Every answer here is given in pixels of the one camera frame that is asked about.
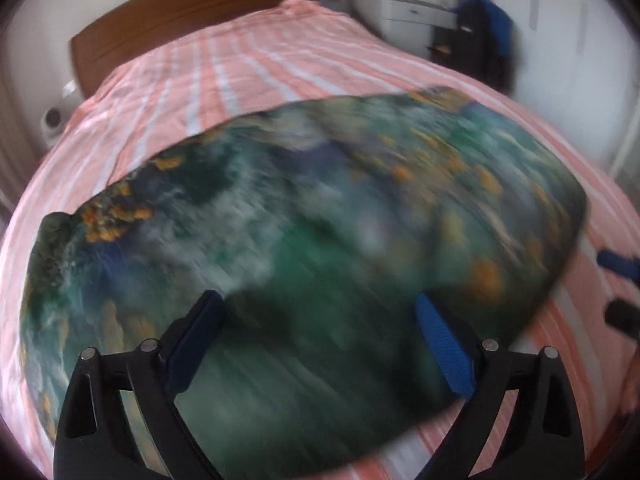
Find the wooden bed headboard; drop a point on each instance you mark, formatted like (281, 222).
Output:
(190, 7)

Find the pink striped bedspread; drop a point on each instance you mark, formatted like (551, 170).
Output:
(225, 65)

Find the beige curtain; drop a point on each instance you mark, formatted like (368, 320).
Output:
(12, 150)

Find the white wall socket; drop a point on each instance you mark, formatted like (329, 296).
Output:
(68, 89)

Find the blue garment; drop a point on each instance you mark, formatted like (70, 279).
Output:
(492, 17)

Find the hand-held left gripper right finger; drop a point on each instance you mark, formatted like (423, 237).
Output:
(445, 345)

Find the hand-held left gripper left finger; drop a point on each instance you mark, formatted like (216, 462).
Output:
(195, 345)

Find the blue grey pillow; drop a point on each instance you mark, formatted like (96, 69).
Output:
(331, 5)

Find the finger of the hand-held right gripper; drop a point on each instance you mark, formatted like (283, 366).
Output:
(620, 264)
(625, 316)

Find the small white fan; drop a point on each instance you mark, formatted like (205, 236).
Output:
(52, 120)

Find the green landscape print jacket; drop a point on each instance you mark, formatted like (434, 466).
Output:
(310, 220)

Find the white drawer desk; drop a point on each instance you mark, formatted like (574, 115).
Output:
(410, 15)

